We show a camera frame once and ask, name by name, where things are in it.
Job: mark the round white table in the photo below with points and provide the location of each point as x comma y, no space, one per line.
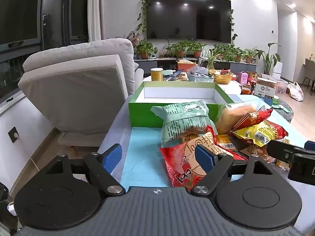
231,88

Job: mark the light blue table mat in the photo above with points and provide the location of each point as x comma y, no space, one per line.
142,157

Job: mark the yellow can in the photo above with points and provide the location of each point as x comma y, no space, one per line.
156,75

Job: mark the brown snack packet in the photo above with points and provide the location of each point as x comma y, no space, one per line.
253,152

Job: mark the dark framed window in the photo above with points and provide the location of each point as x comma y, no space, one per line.
22,17

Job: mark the white curtain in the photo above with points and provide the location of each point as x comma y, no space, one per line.
94,9

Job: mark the blue-grey plastic basket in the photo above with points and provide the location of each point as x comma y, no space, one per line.
200,78

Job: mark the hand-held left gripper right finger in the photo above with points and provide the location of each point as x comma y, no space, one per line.
204,156

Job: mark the potted green plant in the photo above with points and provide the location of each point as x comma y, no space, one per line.
249,55
145,50
179,49
230,51
197,50

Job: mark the yellow snack packet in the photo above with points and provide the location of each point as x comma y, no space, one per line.
258,132

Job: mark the grey armchair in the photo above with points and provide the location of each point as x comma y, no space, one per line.
73,86

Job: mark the wall television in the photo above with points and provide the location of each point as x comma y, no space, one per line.
187,17

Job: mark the grey dining chair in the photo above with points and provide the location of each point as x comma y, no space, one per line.
309,73

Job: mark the red berry branches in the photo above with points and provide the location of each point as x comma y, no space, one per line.
131,38

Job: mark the clear bread packet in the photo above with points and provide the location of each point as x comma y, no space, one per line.
231,115

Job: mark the dark blue snack packet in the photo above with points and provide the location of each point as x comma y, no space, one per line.
176,78

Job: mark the white plastic bag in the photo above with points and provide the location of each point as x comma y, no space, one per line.
295,92

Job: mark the trailing vine plant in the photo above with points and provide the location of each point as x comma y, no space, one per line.
142,17

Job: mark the clear storage bin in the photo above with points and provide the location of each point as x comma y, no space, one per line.
281,86

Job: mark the yellow woven basket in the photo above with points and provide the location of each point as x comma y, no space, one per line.
221,78

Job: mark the green cup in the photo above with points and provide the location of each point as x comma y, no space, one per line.
275,100

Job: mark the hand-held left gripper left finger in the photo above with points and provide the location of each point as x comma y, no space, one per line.
112,158

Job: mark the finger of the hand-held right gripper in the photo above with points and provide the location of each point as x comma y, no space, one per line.
280,151

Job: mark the cardboard box with blue label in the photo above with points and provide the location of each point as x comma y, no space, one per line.
264,89

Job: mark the orange tissue box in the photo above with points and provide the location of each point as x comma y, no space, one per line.
185,66

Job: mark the pink carton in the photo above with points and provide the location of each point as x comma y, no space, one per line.
243,78

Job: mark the tall plant in white pot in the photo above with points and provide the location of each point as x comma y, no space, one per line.
269,61

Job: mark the spider plant in glass vase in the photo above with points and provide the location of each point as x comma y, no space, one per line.
211,59

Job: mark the black wall socket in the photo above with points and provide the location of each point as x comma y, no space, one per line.
13,134

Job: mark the red checkered snack packet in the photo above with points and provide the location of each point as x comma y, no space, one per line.
256,118

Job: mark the red snack bags pile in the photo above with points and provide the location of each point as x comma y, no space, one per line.
251,82

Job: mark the mint green box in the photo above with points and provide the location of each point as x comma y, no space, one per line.
169,72

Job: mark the brown cup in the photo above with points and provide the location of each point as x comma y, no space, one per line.
246,85

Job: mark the white router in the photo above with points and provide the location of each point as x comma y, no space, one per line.
205,54

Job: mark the grey tv cabinet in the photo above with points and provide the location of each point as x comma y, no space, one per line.
243,66

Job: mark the green snack packet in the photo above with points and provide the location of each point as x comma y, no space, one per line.
182,120

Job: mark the orange cup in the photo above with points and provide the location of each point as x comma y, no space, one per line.
246,91

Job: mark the green cardboard box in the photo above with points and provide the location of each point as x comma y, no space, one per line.
172,91

